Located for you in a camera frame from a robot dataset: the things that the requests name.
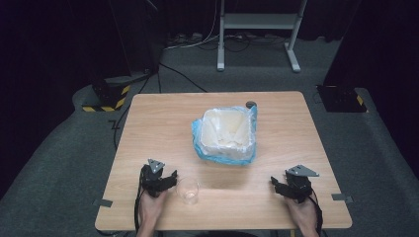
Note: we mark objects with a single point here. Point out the black base with yellow stripes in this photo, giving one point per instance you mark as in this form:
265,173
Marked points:
110,95

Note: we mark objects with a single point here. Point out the dark round table grommet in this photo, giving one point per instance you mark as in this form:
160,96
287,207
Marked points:
251,104

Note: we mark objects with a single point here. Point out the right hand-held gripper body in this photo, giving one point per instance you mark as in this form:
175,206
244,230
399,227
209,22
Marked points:
299,186

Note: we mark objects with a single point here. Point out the white trash bin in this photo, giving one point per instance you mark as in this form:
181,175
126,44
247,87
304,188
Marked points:
225,131

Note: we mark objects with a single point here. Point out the white metal stand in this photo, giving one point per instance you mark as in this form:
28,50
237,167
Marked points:
260,20

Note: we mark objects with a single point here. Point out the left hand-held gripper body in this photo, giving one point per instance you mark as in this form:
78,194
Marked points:
152,181

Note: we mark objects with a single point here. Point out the black curtain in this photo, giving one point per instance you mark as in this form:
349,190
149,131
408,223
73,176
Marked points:
66,42
378,42

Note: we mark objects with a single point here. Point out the person's right hand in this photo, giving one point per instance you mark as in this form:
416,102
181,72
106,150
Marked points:
304,215

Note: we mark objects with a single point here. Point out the power strip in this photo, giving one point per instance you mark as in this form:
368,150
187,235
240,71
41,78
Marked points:
184,38

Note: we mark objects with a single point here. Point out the black base with yellow mark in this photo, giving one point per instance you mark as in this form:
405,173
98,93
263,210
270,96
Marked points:
341,98

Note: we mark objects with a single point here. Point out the clear plastic cup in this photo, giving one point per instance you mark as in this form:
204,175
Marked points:
188,191

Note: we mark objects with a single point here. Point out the grey tape strip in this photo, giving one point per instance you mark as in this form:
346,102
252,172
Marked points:
342,197
102,203

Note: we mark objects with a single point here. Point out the bin with blue bag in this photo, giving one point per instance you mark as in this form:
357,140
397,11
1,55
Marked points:
197,141

